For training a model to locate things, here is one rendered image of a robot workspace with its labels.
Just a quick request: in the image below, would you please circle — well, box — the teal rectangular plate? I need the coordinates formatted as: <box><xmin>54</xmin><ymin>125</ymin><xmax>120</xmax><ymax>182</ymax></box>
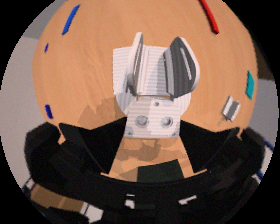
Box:
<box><xmin>245</xmin><ymin>69</ymin><xmax>255</xmax><ymax>99</ymax></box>

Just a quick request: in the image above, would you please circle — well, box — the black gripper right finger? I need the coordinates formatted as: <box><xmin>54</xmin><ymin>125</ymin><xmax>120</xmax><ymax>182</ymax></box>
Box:
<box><xmin>179</xmin><ymin>119</ymin><xmax>241</xmax><ymax>173</ymax></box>

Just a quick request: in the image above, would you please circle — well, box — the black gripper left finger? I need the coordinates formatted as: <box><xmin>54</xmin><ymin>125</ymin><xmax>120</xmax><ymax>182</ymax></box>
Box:
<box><xmin>59</xmin><ymin>117</ymin><xmax>127</xmax><ymax>174</ymax></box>

